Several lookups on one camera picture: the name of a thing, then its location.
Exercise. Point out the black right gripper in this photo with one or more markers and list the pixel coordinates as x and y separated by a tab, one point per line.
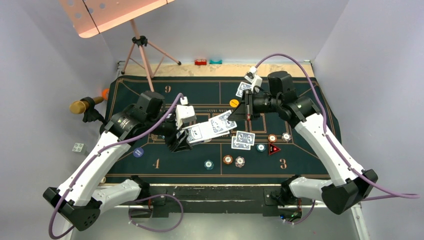
240	112

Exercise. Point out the grey lego brick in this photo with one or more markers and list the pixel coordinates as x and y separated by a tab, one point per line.
79	148

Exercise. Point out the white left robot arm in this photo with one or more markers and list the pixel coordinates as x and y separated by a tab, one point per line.
78	200

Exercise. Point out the blue white card deck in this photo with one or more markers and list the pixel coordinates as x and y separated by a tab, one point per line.
205	131

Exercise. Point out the blue playing card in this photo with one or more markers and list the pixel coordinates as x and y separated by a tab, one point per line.
242	86
239	145
243	137

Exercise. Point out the purple small blind button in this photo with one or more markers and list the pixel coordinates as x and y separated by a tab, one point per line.
138	152

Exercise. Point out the orange yellow chip stack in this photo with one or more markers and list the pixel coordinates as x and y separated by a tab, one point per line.
227	159

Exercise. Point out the white left camera box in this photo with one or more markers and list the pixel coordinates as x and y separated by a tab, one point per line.
184	113

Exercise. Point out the pink music stand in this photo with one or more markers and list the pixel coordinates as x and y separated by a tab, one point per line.
93	17

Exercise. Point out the red block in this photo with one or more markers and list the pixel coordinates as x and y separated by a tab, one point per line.
200	62

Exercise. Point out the black red all-in triangle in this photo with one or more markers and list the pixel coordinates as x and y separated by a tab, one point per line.
272	149

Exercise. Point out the teal block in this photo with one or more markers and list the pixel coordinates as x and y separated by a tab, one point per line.
215	61

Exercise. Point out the white pink chip stack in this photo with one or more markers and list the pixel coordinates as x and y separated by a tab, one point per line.
240	162

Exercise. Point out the green poker mat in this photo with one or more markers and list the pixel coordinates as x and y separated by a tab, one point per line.
210	96

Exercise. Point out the gold microphone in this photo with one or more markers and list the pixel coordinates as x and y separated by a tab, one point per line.
81	106

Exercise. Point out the yellow big blind button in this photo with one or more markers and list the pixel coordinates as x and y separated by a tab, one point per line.
234	103

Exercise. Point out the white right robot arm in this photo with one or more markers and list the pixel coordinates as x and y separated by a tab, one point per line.
349	182

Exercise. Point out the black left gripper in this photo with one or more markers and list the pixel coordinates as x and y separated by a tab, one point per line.
174	143

